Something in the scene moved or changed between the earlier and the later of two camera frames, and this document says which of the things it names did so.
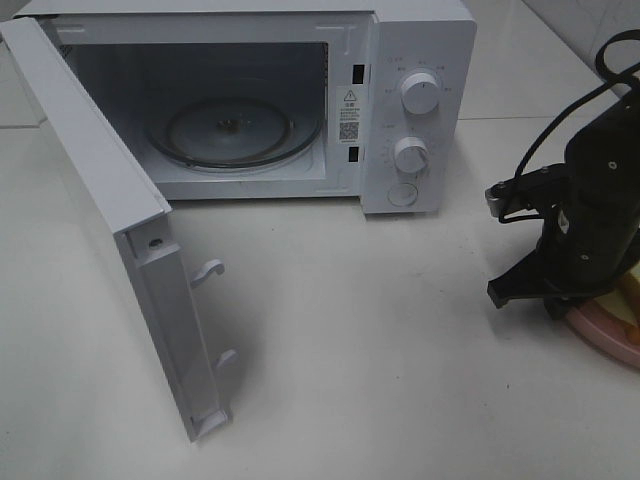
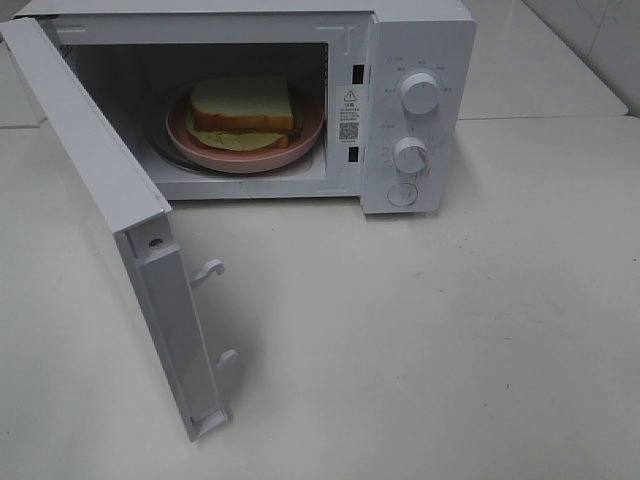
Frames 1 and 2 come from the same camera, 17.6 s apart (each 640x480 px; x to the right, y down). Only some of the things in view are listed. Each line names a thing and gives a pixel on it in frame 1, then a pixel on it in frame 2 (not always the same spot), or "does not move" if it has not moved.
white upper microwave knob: x=420 y=93 does not move
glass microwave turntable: x=233 y=133 to x=158 y=146
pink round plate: x=605 y=329 to x=307 y=108
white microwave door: x=136 y=209 does not move
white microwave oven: x=266 y=100 does not move
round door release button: x=402 y=194 does not move
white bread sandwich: x=623 y=304 to x=242 y=113
